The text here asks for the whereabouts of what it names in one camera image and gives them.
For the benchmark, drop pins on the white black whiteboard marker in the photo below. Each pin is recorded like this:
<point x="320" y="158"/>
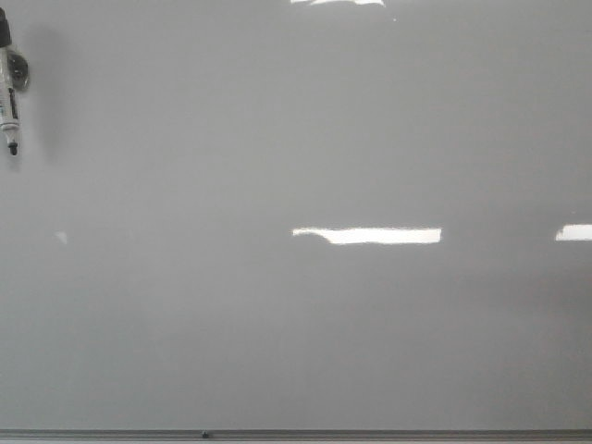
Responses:
<point x="15" y="78"/>

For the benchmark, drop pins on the white whiteboard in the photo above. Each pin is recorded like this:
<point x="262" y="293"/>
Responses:
<point x="291" y="220"/>

